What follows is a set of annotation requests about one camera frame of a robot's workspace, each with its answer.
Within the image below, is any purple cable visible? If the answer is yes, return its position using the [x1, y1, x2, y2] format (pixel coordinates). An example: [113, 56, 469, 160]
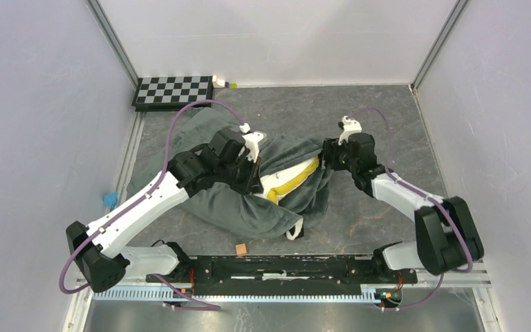
[59, 100, 248, 313]
[348, 107, 475, 313]

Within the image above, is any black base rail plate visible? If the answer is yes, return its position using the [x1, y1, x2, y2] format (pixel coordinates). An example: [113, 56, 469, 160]
[164, 255, 418, 296]

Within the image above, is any small white yellow object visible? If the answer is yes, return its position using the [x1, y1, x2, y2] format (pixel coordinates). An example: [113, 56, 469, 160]
[212, 75, 238, 89]

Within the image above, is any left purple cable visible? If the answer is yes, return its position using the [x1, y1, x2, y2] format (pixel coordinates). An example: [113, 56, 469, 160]
[59, 100, 248, 313]

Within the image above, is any white pillow with yellow edge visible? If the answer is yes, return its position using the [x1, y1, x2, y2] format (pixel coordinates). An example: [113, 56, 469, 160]
[254, 156, 319, 205]

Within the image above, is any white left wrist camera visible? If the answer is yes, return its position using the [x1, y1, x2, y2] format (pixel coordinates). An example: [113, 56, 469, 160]
[239, 123, 267, 163]

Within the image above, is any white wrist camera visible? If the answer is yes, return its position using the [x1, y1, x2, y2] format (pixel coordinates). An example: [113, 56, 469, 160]
[337, 116, 362, 145]
[239, 123, 267, 163]

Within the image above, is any small orange cube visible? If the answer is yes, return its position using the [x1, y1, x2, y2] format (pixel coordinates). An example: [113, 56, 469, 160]
[235, 243, 248, 257]

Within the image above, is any slotted cable duct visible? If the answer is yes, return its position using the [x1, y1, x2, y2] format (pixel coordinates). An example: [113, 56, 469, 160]
[93, 284, 386, 304]

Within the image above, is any blue clip on wall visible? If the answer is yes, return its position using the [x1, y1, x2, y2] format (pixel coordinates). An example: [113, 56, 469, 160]
[102, 192, 118, 210]

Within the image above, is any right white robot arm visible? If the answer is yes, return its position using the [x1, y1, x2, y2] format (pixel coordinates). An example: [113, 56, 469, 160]
[319, 133, 485, 282]

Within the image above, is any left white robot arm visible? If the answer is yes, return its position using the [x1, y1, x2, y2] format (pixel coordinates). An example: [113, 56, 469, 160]
[66, 129, 266, 293]

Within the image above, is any zebra and grey pillowcase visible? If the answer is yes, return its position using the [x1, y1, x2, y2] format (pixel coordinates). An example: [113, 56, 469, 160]
[127, 107, 335, 241]

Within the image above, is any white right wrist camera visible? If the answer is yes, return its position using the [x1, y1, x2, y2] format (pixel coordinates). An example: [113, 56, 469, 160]
[337, 116, 362, 145]

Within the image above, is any black grey checkerboard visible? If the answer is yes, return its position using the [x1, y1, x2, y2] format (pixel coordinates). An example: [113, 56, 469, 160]
[132, 75, 213, 111]

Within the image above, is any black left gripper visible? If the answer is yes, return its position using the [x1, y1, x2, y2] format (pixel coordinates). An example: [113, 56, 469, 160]
[216, 151, 263, 196]

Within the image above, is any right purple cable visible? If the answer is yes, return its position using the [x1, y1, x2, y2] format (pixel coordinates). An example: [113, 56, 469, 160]
[348, 107, 475, 313]

